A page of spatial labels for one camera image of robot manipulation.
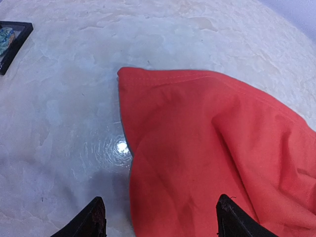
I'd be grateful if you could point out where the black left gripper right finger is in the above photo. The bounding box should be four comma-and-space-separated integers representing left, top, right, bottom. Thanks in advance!
216, 194, 277, 237

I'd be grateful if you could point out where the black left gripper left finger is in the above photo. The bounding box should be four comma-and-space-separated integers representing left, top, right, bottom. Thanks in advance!
51, 197, 107, 237

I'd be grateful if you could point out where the red t-shirt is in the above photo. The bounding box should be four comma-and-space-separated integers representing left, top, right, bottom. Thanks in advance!
118, 67, 316, 237

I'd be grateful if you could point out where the black display box green brooch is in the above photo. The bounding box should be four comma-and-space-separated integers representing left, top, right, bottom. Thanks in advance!
0, 21, 34, 76

